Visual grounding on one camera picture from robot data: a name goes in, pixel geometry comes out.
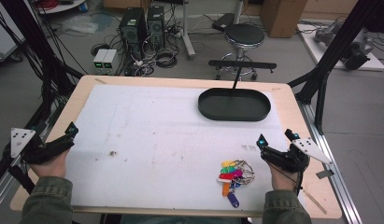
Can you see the thin wooden stick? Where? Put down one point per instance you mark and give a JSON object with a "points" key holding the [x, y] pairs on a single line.
{"points": [[315, 202]]}

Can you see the clear plastic bag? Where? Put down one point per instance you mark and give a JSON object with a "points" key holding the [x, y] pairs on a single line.
{"points": [[79, 24]]}

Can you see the grey robot device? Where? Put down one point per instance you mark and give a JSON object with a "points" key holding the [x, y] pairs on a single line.
{"points": [[351, 43]]}

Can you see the white bench power supply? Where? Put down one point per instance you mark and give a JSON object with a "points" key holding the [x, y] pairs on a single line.
{"points": [[99, 60], [110, 61]]}

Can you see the black oval tray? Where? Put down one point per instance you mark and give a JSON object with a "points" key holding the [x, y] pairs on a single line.
{"points": [[233, 107]]}

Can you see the white table leg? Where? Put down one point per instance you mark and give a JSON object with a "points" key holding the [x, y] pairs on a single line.
{"points": [[187, 34]]}

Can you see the grey tape piece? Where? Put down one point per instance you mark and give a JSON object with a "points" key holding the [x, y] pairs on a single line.
{"points": [[324, 174]]}

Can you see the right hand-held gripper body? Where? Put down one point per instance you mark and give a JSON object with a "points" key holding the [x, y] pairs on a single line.
{"points": [[292, 160]]}

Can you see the key bunch with coloured tags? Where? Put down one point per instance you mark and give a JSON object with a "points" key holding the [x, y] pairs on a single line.
{"points": [[231, 177]]}

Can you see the flat black box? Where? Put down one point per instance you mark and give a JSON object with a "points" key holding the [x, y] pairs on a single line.
{"points": [[223, 21]]}

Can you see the white floor board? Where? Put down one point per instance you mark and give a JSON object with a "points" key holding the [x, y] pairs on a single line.
{"points": [[317, 51]]}

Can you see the aluminium rail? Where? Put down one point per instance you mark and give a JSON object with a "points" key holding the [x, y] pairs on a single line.
{"points": [[336, 174], [6, 183]]}

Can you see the small black computer tower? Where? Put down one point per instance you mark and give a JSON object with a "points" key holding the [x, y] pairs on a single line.
{"points": [[156, 26]]}

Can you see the round white table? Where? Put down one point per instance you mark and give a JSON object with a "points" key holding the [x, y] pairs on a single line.
{"points": [[62, 6]]}

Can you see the black round stool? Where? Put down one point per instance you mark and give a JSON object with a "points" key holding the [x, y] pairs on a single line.
{"points": [[244, 35]]}

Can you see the white equipment case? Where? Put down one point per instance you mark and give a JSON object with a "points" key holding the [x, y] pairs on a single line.
{"points": [[4, 37]]}

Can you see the person's left hand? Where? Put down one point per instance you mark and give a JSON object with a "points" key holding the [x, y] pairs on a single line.
{"points": [[52, 166]]}

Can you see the large black computer tower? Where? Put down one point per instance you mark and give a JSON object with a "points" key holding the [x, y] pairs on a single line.
{"points": [[132, 31]]}

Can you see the person's right hand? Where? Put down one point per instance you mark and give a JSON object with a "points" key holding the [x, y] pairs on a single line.
{"points": [[281, 180]]}

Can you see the black bar on stand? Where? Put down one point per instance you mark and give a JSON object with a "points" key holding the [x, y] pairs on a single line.
{"points": [[242, 64]]}

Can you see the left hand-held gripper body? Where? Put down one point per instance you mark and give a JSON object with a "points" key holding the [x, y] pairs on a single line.
{"points": [[40, 152]]}

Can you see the brown cardboard box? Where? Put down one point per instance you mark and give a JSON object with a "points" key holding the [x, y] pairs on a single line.
{"points": [[283, 17]]}

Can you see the white table mat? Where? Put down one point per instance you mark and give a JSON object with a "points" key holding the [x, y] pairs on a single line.
{"points": [[155, 146]]}

